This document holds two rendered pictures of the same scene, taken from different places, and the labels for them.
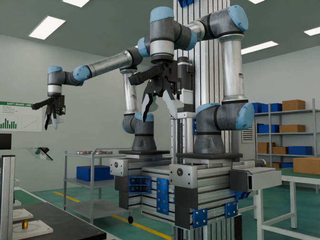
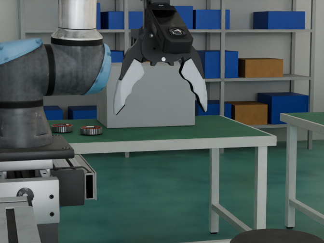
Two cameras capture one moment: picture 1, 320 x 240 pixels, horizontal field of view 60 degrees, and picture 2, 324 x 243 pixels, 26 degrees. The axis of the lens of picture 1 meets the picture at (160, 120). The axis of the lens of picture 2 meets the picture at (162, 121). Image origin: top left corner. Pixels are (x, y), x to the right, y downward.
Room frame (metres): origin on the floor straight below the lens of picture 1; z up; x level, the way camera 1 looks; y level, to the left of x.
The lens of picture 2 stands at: (0.34, 1.01, 1.29)
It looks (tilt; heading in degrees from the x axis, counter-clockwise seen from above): 8 degrees down; 296
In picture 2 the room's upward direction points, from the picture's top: straight up
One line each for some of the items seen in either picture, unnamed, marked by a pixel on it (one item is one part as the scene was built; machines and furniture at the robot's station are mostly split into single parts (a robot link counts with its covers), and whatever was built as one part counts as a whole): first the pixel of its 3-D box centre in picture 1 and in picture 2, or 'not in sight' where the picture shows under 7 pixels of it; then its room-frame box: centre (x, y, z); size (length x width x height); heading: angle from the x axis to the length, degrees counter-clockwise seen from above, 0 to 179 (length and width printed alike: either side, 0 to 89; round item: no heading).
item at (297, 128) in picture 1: (292, 128); not in sight; (6.50, -3.10, 1.37); 0.42 x 0.40 x 0.18; 40
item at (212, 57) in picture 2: not in sight; (215, 63); (3.13, -5.91, 0.92); 0.42 x 0.36 x 0.28; 130
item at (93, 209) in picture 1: (97, 183); not in sight; (3.89, 0.86, 0.51); 1.01 x 0.60 x 1.01; 40
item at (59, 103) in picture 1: (55, 105); not in sight; (1.53, 0.58, 1.29); 0.09 x 0.08 x 0.12; 131
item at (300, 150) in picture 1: (300, 150); not in sight; (6.36, -3.21, 0.87); 0.42 x 0.36 x 0.19; 132
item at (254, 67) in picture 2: not in sight; (257, 67); (2.77, -6.22, 0.87); 0.42 x 0.40 x 0.19; 39
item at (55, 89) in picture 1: (54, 90); not in sight; (1.52, 0.59, 1.37); 0.08 x 0.08 x 0.05
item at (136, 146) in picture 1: (144, 142); not in sight; (1.69, 0.10, 1.09); 0.15 x 0.15 x 0.10
